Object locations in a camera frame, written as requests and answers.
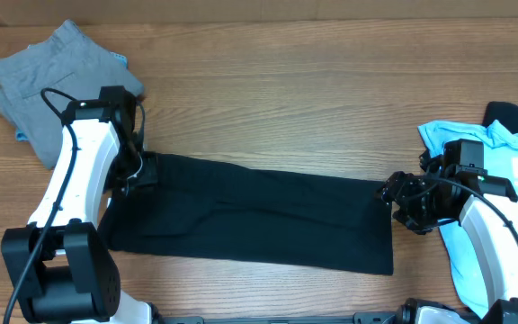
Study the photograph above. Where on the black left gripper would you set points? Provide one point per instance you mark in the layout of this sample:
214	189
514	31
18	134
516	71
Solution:
150	177

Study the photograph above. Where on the light blue t-shirt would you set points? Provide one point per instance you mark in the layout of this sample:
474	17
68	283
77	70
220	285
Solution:
500	159

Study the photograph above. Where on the black t-shirt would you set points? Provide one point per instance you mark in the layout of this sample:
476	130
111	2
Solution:
209	209

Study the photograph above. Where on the folded grey trousers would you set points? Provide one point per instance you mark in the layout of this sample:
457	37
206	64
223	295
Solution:
68	61

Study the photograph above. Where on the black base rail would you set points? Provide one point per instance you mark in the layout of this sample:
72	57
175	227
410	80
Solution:
357	318

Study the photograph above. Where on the folded blue garment under trousers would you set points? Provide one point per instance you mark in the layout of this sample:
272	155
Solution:
19	134

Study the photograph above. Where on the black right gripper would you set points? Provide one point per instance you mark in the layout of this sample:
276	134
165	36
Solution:
396	184

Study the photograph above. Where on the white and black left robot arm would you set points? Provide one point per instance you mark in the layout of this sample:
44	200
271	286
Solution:
60	269

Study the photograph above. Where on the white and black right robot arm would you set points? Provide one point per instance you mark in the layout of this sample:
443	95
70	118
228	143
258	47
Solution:
456	188

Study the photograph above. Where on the dark garment under blue shirt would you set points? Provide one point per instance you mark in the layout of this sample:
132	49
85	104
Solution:
504	112

